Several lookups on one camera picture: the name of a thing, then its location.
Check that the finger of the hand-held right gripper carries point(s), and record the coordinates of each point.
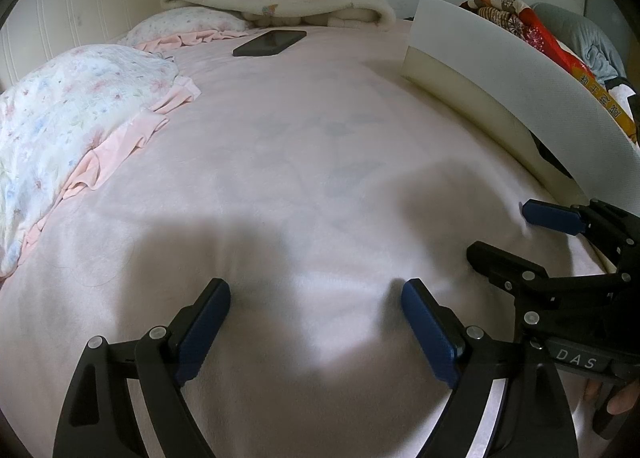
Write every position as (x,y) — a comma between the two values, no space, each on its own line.
(505,265)
(552,217)

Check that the large floral pillow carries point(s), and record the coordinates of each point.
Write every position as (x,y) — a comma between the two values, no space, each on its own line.
(70,117)

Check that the black smartphone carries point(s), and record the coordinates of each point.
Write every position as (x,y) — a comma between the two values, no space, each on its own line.
(270,42)

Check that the red patterned bag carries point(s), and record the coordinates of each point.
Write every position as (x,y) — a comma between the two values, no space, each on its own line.
(535,32)

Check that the grey cushion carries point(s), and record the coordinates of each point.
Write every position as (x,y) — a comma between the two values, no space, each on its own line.
(585,32)

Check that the small floral pillow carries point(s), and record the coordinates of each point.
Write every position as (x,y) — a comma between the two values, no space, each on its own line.
(185,22)

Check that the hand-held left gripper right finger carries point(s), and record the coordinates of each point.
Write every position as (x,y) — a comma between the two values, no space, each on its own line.
(429,333)

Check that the person's right hand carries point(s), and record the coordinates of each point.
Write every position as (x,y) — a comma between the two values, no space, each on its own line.
(620,398)

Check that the white cardboard box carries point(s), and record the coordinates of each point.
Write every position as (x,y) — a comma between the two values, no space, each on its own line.
(505,57)

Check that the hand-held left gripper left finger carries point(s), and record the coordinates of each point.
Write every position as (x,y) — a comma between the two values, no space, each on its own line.
(201,333)

